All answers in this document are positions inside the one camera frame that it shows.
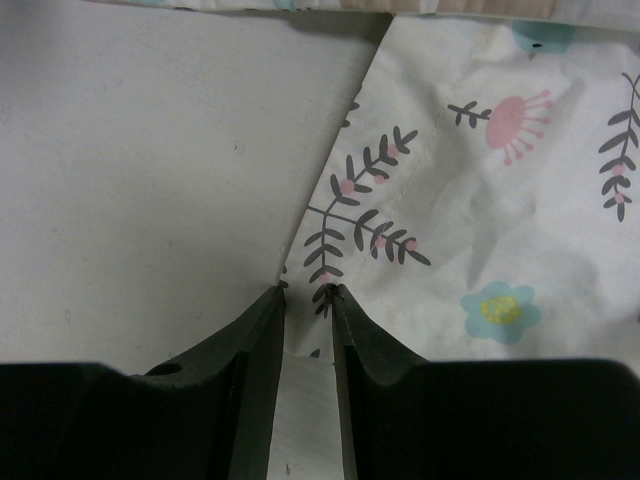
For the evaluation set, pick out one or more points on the white floral cloth napkin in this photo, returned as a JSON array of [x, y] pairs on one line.
[[482, 203]]

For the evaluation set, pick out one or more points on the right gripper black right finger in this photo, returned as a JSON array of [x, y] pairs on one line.
[[404, 417]]

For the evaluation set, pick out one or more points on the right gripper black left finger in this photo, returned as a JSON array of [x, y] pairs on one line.
[[207, 413]]

